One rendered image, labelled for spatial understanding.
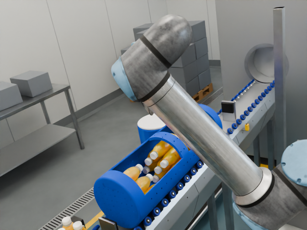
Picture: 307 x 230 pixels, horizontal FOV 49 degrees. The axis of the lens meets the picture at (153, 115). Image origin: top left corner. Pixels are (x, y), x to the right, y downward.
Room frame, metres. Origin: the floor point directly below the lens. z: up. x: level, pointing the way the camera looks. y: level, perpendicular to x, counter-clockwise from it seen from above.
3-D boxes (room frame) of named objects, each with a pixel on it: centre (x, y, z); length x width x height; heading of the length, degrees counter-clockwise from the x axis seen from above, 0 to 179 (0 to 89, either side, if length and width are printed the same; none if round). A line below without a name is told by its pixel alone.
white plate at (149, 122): (2.29, -0.01, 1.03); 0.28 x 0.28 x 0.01
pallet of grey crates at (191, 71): (5.50, -0.35, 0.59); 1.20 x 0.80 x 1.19; 49
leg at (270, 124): (2.78, -1.05, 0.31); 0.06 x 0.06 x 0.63; 51
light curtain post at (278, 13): (2.20, -0.91, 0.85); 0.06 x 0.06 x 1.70; 51
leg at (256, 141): (2.87, -0.94, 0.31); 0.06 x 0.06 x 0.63; 51
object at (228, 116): (2.28, -0.55, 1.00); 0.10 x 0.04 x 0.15; 51
